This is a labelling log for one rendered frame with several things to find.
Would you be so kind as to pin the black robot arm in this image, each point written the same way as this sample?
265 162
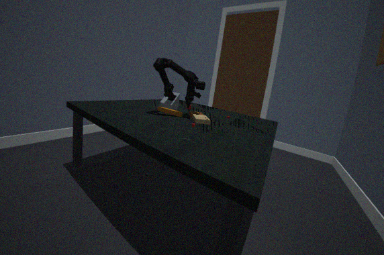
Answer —
189 76

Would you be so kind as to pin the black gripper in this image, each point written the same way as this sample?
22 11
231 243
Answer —
189 96

